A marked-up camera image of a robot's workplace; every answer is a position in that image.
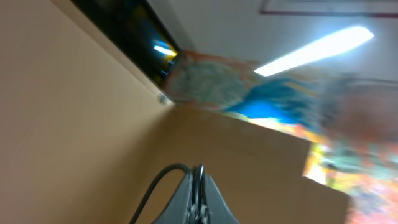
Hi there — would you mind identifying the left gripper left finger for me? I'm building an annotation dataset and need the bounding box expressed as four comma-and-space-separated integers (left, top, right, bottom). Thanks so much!
152, 174, 192, 224

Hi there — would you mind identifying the thick black USB cable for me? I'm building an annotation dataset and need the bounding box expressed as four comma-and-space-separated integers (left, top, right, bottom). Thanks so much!
128, 162, 206, 224

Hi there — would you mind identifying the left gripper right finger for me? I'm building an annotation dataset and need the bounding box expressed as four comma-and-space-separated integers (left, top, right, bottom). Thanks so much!
204, 175, 239, 224

